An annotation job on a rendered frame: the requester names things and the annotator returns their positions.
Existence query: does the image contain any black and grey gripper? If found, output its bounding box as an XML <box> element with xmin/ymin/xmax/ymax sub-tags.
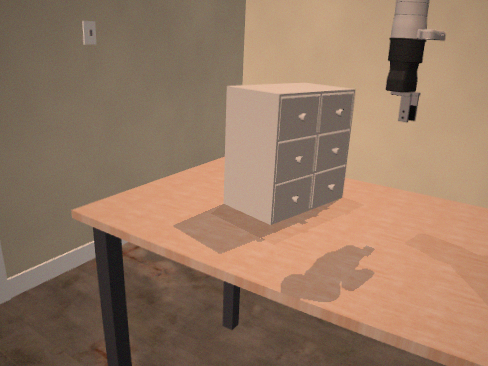
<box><xmin>386</xmin><ymin>14</ymin><xmax>446</xmax><ymax>123</ymax></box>

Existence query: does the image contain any small beige chest of drawers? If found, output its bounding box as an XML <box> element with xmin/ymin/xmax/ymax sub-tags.
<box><xmin>224</xmin><ymin>83</ymin><xmax>356</xmax><ymax>225</ymax></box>

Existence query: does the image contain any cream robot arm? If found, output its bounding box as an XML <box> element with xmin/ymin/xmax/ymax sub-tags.
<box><xmin>395</xmin><ymin>0</ymin><xmax>430</xmax><ymax>16</ymax></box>

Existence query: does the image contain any grey drawer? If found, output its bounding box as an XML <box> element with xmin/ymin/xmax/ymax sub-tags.
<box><xmin>311</xmin><ymin>165</ymin><xmax>345</xmax><ymax>207</ymax></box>
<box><xmin>273</xmin><ymin>175</ymin><xmax>312</xmax><ymax>222</ymax></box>
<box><xmin>319</xmin><ymin>92</ymin><xmax>353</xmax><ymax>132</ymax></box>
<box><xmin>275</xmin><ymin>136</ymin><xmax>316</xmax><ymax>182</ymax></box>
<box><xmin>315</xmin><ymin>130</ymin><xmax>349</xmax><ymax>171</ymax></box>
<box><xmin>278</xmin><ymin>95</ymin><xmax>320</xmax><ymax>139</ymax></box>

